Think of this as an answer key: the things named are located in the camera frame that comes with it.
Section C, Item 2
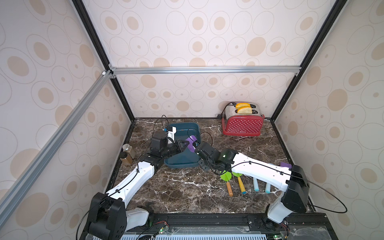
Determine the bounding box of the purple shovel pink handle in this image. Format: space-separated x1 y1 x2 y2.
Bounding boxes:
280 162 292 169
187 135 200 153

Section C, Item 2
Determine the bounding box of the green shovel orange handle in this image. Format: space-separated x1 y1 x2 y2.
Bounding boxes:
220 171 234 197

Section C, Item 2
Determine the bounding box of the light blue shovel mint handle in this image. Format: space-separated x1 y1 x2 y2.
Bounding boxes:
253 178 260 192

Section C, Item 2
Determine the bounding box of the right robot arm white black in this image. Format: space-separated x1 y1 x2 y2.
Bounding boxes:
193 142 310 224

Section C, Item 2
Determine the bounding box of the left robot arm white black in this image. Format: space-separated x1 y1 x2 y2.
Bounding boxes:
76 130 190 240

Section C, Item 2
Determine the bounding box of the teal plastic storage box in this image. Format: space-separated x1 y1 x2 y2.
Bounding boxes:
164 122 202 169

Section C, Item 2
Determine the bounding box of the glass spice jar silver lid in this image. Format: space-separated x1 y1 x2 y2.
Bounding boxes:
122 144 136 159

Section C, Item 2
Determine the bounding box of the dark amber glass jar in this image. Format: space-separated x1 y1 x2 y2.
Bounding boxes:
119 152 133 166

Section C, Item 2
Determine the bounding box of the red polka dot toaster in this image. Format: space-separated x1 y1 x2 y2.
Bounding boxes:
221 102 265 137

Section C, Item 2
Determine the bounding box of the front bread slice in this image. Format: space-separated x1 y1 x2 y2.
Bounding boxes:
237 107 253 114

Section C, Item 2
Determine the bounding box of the bread slice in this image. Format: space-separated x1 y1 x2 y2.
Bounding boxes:
236 103 251 109
237 107 253 114

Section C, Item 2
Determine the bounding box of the back bread slice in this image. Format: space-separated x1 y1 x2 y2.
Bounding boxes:
236 103 251 109

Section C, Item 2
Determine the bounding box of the silver aluminium crossbar back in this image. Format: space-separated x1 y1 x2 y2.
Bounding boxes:
105 66 301 77

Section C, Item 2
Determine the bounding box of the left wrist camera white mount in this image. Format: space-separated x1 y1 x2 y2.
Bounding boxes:
167 126 177 144

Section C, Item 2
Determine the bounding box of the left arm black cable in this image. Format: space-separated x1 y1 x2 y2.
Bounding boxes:
74 114 170 240

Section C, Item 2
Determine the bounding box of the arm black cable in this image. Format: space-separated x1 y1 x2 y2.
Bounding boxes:
74 114 170 240
209 160 348 214

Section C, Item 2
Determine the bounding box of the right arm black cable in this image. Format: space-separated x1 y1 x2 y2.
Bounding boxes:
209 160 348 214

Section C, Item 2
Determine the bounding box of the black toaster power cable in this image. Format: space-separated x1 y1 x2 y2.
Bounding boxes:
218 101 238 118

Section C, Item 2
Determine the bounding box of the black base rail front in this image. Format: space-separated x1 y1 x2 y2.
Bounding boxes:
79 212 339 240

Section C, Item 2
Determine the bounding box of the silver aluminium rail left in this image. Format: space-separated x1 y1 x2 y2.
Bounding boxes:
1 70 113 228

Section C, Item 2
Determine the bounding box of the black corner frame post left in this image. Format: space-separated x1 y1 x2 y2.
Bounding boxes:
71 0 135 122

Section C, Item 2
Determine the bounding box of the black corner frame post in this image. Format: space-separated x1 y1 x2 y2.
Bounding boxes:
270 0 348 123
71 0 135 122

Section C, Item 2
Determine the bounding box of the black corner frame post right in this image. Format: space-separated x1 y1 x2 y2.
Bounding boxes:
270 0 348 123

